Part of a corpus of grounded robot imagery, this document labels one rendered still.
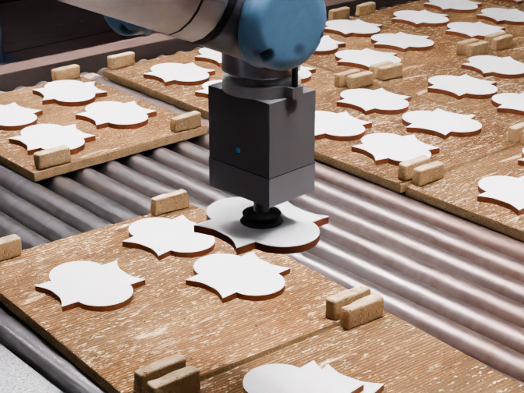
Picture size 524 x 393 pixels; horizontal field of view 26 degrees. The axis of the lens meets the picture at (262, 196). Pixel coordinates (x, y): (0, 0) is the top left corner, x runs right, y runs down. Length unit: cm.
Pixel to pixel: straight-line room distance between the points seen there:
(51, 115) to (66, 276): 68
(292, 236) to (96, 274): 42
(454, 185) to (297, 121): 73
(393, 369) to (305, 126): 32
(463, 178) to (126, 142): 57
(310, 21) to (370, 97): 128
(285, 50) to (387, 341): 55
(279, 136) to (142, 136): 92
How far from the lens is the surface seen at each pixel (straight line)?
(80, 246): 156
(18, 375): 132
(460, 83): 225
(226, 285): 142
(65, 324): 137
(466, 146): 193
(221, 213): 115
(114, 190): 179
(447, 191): 174
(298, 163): 109
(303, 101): 107
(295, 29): 86
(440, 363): 128
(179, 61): 240
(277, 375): 120
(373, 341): 132
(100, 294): 141
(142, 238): 155
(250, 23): 84
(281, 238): 109
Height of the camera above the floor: 159
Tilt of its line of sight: 23 degrees down
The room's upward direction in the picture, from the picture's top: straight up
